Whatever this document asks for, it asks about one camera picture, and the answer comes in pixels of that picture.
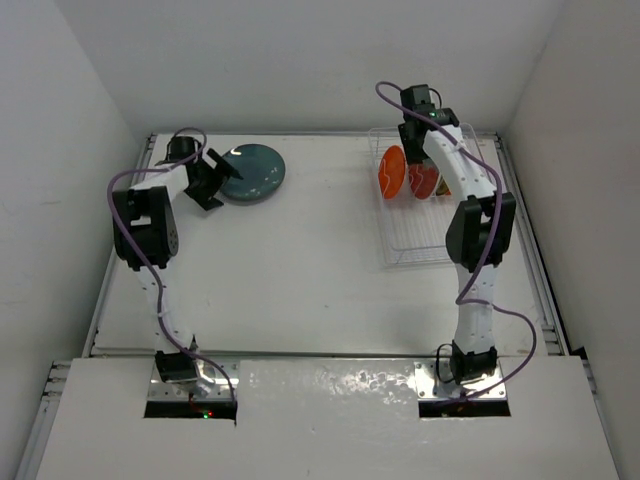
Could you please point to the red and blue plate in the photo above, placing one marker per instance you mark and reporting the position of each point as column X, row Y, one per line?
column 423, row 180

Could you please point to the orange plate yellow pattern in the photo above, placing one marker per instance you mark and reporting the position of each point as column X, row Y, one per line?
column 442, row 188

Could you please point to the orange plate with white line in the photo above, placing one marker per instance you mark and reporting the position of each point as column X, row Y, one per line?
column 391, row 171

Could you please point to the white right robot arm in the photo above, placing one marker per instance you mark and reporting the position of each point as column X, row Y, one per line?
column 296, row 269

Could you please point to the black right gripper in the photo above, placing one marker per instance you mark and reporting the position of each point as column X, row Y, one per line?
column 415, row 153

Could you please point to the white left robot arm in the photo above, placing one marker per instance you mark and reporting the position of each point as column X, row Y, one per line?
column 145, row 237

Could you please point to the blue glazed plate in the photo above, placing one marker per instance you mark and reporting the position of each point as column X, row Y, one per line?
column 262, row 169

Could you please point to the white front cover board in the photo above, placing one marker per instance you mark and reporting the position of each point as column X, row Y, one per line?
column 326, row 419

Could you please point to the clear wire dish rack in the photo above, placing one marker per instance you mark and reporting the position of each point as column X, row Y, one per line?
column 412, row 229

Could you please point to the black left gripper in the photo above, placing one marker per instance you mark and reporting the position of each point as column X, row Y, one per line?
column 218, row 175

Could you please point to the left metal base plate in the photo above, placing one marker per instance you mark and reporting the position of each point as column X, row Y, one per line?
column 209, row 385

